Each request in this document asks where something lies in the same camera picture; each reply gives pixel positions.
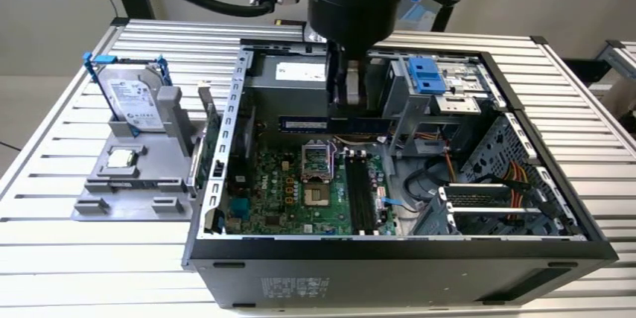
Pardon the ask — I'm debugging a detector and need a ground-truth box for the dark RAM stick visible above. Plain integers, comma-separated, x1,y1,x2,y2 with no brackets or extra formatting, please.
277,115,394,135
107,181,179,189

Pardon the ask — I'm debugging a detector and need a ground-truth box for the black RAM slot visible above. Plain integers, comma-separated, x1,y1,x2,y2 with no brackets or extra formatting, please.
345,149,367,236
355,149,379,236

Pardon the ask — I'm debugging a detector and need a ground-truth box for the blue plastic drive latch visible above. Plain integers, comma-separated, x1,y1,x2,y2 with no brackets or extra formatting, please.
405,56,446,95

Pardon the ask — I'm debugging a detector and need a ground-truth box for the grey power supply unit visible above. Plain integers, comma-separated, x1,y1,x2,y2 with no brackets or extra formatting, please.
245,55,341,147

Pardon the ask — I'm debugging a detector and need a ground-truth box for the green graphics card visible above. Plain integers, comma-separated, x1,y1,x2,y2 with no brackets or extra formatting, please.
190,79,222,191

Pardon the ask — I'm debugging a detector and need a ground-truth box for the metal socket cover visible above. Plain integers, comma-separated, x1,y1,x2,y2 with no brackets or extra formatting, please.
301,141,333,183

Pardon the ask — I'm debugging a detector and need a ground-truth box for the hard disk in blue carrier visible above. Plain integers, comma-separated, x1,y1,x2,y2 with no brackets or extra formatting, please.
81,53,173,135

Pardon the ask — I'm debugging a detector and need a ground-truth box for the CPU socket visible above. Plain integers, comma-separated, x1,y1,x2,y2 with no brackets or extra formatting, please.
302,182,333,208

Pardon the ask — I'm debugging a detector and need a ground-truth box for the green motherboard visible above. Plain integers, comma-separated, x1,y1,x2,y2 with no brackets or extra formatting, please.
225,145,399,237

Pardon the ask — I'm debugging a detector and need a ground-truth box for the grey parts rack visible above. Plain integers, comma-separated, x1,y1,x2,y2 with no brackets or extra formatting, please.
67,86,207,223

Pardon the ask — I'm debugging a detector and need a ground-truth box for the neighbouring slat table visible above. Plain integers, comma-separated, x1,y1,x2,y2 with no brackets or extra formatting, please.
587,39,636,129

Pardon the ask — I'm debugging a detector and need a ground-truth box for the metal disk bay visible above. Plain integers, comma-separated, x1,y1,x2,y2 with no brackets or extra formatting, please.
411,182,547,237

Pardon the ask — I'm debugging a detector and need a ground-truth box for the silver CPU chip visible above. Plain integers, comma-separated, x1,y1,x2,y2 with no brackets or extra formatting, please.
106,148,138,169

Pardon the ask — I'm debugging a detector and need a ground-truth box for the black open PC case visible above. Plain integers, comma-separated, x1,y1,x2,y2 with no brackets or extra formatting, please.
181,37,619,310

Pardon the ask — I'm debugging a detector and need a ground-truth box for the silver gripper side bracket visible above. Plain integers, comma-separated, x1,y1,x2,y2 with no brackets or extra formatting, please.
345,60,362,106

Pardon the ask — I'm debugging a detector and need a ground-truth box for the wire locking lever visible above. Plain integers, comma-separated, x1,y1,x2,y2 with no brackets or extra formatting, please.
326,146,346,182

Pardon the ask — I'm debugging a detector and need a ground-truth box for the orange wire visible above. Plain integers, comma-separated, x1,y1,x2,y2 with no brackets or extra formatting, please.
442,146,457,185

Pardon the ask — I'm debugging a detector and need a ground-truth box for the black coiled cable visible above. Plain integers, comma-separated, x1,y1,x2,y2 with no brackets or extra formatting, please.
402,167,446,206

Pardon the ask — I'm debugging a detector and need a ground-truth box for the red yellow wire bundle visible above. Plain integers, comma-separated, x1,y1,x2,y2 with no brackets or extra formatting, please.
498,161,530,222

